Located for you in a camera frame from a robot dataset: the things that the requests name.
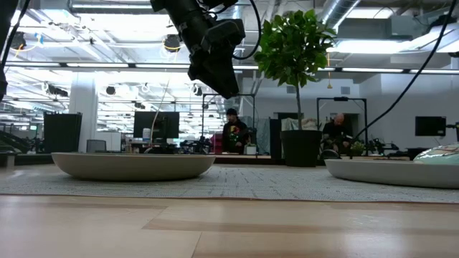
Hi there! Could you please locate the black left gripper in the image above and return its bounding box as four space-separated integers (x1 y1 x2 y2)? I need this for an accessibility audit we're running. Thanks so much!
168 6 247 100

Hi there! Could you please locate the large mint green donut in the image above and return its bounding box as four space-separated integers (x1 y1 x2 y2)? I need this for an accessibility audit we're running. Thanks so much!
412 142 459 166

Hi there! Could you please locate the person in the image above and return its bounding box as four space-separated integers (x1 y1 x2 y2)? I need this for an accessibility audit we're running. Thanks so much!
221 107 252 155
321 113 354 154

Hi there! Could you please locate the red cabinet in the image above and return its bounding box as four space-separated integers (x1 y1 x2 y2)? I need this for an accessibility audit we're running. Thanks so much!
211 133 224 154

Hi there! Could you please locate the black computer monitor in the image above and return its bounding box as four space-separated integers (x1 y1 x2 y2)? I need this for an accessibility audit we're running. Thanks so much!
133 110 180 140
415 115 448 138

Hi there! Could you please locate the green plant in black pot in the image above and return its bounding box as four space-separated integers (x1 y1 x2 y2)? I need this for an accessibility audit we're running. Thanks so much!
253 9 337 168

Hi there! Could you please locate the grey woven placemat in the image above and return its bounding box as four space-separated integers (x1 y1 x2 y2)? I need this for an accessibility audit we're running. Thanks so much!
0 165 459 204

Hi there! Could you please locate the beige ceramic bowl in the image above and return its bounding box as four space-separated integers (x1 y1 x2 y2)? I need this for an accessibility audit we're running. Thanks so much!
51 152 217 181

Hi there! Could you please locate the black dome-shaped object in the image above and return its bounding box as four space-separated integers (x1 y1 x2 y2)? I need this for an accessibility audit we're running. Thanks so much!
318 148 342 161

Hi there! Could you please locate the grey office chair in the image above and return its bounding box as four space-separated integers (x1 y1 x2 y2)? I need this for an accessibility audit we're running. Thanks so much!
86 138 108 153

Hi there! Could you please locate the small green desk plant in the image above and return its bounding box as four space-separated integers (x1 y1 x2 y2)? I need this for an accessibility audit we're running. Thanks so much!
350 140 365 157

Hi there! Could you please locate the black partition panel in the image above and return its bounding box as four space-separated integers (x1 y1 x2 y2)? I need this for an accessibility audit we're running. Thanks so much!
43 111 83 154

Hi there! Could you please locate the grey round plate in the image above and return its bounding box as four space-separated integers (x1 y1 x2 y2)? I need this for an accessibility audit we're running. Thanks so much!
324 158 459 190

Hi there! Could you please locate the black metal stand frame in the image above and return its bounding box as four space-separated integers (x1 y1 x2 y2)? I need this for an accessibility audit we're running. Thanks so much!
202 92 257 151
316 96 369 156

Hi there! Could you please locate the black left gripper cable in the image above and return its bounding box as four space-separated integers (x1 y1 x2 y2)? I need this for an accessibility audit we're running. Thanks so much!
232 0 262 61

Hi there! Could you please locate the silver ventilation duct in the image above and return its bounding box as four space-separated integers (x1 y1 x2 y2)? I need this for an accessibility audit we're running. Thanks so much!
317 0 361 32

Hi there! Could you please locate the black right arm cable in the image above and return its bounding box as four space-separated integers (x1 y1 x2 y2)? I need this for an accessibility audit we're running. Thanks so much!
353 0 459 140

